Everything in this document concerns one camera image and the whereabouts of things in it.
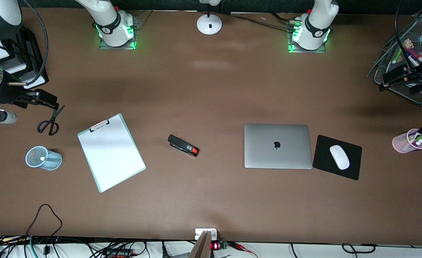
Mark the black capped marker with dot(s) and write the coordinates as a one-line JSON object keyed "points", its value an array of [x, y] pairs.
{"points": [[420, 130]]}

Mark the green pen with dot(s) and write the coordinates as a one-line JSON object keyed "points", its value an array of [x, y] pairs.
{"points": [[397, 55]]}

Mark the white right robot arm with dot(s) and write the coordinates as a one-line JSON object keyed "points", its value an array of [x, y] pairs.
{"points": [[110, 21]]}

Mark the light green clipboard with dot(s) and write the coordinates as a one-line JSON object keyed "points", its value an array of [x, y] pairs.
{"points": [[99, 125]]}

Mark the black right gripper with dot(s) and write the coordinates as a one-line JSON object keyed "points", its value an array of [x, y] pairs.
{"points": [[10, 94]]}

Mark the wooden post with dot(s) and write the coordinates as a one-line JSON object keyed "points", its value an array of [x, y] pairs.
{"points": [[200, 247]]}

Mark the tan wooden piece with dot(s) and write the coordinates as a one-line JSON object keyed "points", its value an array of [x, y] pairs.
{"points": [[407, 43]]}

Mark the black stacked paper tray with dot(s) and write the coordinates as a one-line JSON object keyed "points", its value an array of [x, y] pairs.
{"points": [[35, 53]]}

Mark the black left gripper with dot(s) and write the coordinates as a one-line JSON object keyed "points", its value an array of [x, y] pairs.
{"points": [[420, 70]]}

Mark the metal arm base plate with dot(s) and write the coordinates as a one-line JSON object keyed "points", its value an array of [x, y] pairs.
{"points": [[117, 46], [305, 51]]}

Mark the dark blue marker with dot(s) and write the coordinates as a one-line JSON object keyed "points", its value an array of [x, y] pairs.
{"points": [[409, 59]]}

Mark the black scissors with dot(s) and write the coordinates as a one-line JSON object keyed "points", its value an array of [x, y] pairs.
{"points": [[53, 120]]}

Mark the black stapler red tip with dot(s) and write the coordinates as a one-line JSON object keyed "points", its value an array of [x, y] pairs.
{"points": [[182, 145]]}

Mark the white lamp base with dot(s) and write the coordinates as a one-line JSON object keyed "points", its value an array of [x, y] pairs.
{"points": [[209, 25]]}

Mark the black mouse pad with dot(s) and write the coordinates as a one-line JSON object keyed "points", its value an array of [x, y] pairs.
{"points": [[321, 161]]}

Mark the red LED circuit board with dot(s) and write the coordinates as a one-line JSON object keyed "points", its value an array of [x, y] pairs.
{"points": [[216, 246]]}

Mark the white paper sheet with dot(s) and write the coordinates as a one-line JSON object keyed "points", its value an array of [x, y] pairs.
{"points": [[114, 157]]}

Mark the black red power strip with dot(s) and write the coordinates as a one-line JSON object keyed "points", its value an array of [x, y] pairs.
{"points": [[119, 253]]}

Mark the white computer mouse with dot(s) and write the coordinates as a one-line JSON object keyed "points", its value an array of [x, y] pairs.
{"points": [[339, 157]]}

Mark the pink translucent pen cup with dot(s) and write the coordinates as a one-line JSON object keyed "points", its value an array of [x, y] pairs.
{"points": [[400, 143]]}

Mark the silver laptop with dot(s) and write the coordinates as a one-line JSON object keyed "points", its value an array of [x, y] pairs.
{"points": [[277, 145]]}

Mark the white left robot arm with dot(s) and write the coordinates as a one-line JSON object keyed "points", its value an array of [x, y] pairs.
{"points": [[316, 25]]}

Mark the white bracket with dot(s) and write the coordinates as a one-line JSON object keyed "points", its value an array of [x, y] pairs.
{"points": [[198, 233]]}

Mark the blue mesh pen cup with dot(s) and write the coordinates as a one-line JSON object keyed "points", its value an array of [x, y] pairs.
{"points": [[53, 159]]}

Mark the red marker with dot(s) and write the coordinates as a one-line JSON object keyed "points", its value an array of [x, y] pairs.
{"points": [[416, 54]]}

